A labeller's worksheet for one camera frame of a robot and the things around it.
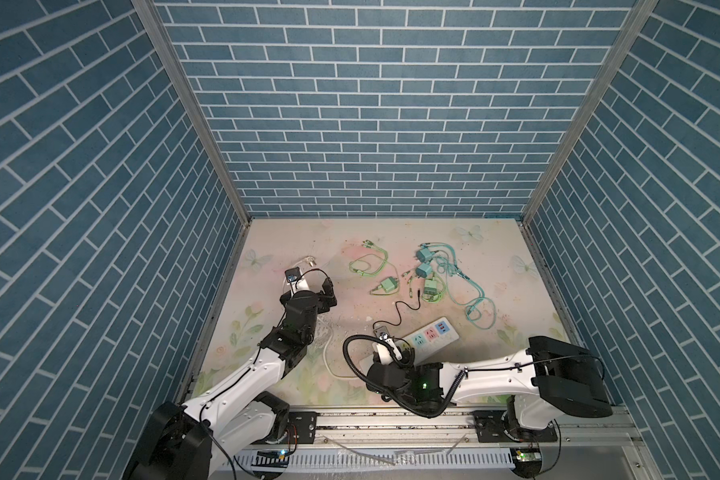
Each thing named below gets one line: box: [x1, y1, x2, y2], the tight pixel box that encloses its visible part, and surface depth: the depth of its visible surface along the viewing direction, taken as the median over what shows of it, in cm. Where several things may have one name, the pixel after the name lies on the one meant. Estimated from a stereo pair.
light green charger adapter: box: [424, 279, 439, 301], surface depth 100 cm
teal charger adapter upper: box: [416, 248, 432, 263], surface depth 110 cm
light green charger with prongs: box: [381, 277, 399, 293], surface depth 101 cm
